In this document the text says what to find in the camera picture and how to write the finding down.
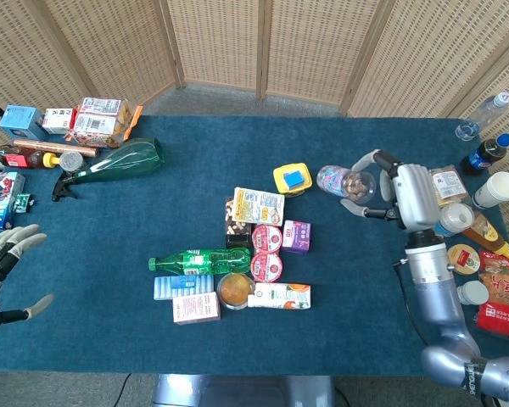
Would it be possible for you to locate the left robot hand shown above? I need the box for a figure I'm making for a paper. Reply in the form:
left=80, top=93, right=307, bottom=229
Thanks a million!
left=0, top=223, right=55, bottom=334

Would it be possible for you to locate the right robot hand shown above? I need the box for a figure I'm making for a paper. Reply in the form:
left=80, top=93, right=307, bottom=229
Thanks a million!
left=341, top=148, right=441, bottom=232

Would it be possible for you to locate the clear jar with nuts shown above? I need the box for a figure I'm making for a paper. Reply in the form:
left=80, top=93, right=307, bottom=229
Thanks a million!
left=316, top=164, right=377, bottom=200

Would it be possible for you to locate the round tin with red label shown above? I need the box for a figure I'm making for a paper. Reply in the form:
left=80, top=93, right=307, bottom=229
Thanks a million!
left=446, top=243, right=481, bottom=276

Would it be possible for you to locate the red lidded round cup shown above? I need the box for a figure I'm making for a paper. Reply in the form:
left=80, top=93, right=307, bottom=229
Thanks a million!
left=249, top=252, right=283, bottom=283
left=251, top=224, right=283, bottom=254

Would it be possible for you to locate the clear cracker packet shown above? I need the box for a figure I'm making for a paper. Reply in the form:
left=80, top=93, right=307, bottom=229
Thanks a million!
left=430, top=165, right=470, bottom=208

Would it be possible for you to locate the white lidded jar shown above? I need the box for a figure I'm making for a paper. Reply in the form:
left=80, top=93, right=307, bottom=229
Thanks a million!
left=434, top=203, right=475, bottom=237

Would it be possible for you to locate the small green packet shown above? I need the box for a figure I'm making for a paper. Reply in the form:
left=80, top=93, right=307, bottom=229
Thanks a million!
left=13, top=193, right=33, bottom=214

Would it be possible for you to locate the blue toothpaste box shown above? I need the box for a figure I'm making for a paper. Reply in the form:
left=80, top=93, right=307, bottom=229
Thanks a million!
left=0, top=170, right=26, bottom=231

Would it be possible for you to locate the white paper cup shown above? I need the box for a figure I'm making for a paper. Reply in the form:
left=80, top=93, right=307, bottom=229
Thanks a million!
left=472, top=171, right=509, bottom=209

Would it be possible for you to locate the cola bottle with blue cap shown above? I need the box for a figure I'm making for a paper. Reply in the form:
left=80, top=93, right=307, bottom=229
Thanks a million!
left=459, top=132, right=509, bottom=176

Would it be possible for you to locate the honey squeeze bottle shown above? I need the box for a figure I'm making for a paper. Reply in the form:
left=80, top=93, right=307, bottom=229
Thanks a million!
left=461, top=210, right=509, bottom=261

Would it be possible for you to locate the tea bottle with yellow cap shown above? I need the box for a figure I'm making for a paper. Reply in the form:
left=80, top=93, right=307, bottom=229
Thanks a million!
left=0, top=144, right=61, bottom=170

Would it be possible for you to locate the clear water bottle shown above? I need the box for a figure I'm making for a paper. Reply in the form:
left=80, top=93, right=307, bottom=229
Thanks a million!
left=455, top=92, right=509, bottom=142

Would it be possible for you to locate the cup with silver lid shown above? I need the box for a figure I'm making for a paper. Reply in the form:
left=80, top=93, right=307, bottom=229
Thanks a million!
left=59, top=151, right=84, bottom=172

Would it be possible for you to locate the copper coloured tube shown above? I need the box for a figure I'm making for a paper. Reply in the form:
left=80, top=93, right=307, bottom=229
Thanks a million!
left=13, top=139, right=100, bottom=159

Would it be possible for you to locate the small white capped bottle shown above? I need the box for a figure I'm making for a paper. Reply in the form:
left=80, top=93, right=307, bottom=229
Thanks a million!
left=456, top=280, right=490, bottom=307

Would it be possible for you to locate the yellow box with blue lid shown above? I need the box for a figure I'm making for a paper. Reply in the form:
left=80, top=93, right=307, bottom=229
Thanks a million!
left=272, top=162, right=314, bottom=198

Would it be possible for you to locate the purple cardboard box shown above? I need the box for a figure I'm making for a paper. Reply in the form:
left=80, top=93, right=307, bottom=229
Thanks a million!
left=281, top=220, right=312, bottom=254

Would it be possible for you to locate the red snack bag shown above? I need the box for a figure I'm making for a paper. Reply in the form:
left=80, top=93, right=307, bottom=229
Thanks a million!
left=478, top=250, right=509, bottom=311

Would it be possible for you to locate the blue cardboard box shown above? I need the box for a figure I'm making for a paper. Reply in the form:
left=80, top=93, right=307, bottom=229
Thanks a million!
left=0, top=104, right=43, bottom=140

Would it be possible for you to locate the small white milk carton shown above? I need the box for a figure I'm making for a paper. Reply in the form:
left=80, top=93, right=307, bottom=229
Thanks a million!
left=42, top=108, right=76, bottom=135

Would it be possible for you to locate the large green spray bottle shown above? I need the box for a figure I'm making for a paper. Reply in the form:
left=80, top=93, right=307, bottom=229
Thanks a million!
left=52, top=137, right=165, bottom=202

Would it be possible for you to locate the blue table cloth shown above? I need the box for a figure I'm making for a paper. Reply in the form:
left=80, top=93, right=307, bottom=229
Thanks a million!
left=0, top=114, right=509, bottom=376

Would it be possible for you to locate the floral print snack pack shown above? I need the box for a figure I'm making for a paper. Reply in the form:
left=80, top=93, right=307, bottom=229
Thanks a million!
left=69, top=113, right=131, bottom=148

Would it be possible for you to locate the red flat package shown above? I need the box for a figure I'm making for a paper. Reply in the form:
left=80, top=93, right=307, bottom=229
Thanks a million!
left=476, top=302, right=509, bottom=341

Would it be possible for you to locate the yellow snack packet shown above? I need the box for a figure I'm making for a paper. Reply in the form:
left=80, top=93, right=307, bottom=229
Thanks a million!
left=232, top=187, right=286, bottom=226

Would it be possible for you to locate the orange juice carton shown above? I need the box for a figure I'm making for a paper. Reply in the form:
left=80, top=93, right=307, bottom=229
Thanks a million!
left=247, top=282, right=312, bottom=310

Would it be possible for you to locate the light blue ribbed pack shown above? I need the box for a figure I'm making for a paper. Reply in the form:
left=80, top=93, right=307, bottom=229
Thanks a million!
left=153, top=274, right=215, bottom=301

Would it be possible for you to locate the clear cookie package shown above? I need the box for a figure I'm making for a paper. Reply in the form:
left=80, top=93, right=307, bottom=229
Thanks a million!
left=79, top=98, right=143, bottom=139

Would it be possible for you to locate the dark chocolate box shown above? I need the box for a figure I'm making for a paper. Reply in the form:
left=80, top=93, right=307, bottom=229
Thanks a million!
left=224, top=197, right=254, bottom=249

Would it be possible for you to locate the pink cardboard box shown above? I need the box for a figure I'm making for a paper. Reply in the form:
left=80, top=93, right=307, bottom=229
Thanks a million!
left=171, top=291, right=221, bottom=326

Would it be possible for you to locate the orange fruit jelly cup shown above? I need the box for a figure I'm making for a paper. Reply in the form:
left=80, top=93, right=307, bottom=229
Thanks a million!
left=215, top=272, right=255, bottom=311

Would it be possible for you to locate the green plastic soda bottle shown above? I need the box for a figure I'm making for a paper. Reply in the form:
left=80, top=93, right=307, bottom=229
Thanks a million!
left=147, top=247, right=252, bottom=276

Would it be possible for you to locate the wicker folding screen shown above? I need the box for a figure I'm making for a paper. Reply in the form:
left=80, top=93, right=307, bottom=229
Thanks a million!
left=0, top=0, right=509, bottom=232

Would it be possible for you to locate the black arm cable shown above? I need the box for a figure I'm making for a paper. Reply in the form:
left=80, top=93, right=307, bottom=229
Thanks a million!
left=392, top=259, right=430, bottom=345

